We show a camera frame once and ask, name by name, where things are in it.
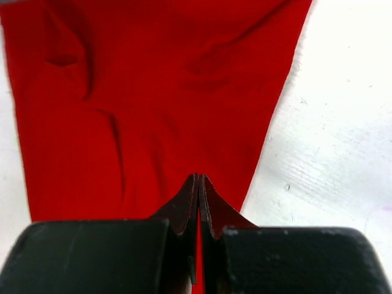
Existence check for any red t shirt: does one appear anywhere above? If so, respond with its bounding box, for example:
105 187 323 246
1 1 312 293

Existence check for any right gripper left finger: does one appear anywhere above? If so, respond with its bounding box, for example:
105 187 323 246
1 174 198 293

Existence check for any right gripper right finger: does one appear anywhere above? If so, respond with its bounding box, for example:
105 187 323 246
198 175 391 293

